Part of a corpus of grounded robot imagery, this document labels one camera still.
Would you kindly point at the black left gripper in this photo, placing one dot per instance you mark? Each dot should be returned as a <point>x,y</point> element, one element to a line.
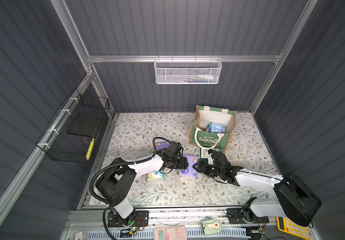
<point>179,162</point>

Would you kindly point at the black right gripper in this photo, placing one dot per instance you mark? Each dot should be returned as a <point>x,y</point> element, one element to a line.
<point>210,168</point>

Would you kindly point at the green white box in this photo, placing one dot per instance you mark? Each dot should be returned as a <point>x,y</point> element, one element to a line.
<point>205,154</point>

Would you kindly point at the purple toy camera front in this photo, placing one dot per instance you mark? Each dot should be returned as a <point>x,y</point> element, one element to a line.
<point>189,173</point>

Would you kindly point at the purple toy camera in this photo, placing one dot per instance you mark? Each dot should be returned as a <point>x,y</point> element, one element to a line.
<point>189,173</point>
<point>161,145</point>

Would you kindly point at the cartoon printed tissue pack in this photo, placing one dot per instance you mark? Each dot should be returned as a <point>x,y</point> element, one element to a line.
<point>155,177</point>

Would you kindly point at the light blue tissue pack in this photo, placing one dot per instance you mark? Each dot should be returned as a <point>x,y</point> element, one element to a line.
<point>215,128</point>

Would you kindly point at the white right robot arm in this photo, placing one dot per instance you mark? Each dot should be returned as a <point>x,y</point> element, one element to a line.
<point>289,197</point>

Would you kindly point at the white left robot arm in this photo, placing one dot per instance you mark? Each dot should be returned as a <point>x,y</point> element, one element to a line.
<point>111,184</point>

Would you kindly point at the floral table mat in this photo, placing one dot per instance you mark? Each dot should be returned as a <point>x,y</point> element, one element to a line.
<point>132,139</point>

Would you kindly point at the green tape dispenser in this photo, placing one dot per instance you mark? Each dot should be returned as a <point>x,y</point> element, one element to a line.
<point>211,226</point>

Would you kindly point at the pink calculator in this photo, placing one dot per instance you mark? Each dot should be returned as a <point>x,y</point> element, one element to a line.
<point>170,233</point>

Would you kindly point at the yellow calculator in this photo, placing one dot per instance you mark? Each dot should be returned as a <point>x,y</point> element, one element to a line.
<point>287,226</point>

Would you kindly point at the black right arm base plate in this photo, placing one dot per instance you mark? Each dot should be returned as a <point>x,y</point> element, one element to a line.
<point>244,216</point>

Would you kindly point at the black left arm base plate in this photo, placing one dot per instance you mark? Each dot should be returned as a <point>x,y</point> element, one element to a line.
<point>135,219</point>

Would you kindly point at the white wire wall basket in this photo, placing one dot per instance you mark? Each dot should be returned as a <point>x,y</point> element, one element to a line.
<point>187,71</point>

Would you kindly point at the black wire wall basket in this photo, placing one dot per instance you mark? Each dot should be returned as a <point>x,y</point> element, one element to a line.
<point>77,132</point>

